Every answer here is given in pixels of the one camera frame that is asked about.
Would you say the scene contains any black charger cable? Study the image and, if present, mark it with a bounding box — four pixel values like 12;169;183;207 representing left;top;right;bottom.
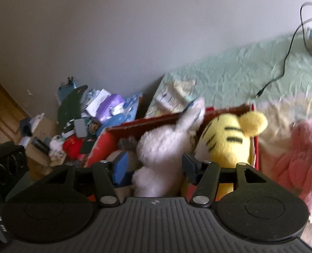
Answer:
254;2;312;98

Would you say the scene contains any pink bear plush toy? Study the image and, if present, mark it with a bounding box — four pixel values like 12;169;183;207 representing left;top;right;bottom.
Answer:
274;120;312;223

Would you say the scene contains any cardboard box on floor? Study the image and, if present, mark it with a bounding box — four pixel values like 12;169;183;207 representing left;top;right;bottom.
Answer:
18;113;66;167

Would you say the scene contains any red cardboard box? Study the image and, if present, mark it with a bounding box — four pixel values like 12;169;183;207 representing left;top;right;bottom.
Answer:
85;104;255;167

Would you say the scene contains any pastel patterned bed sheet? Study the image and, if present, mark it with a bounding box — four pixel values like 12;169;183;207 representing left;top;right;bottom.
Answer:
145;31;312;246

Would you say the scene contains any yellow tiger plush toy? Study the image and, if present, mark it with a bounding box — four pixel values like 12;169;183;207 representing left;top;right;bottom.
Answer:
182;111;269;202

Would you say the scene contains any purple tissue pack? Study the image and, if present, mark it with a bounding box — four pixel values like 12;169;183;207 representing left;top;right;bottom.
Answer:
95;94;125;123

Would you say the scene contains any black speaker device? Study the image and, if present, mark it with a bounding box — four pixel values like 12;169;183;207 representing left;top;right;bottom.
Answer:
0;141;29;203

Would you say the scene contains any white rabbit plush toy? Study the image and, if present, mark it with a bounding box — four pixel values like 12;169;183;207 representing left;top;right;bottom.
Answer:
132;97;206;198

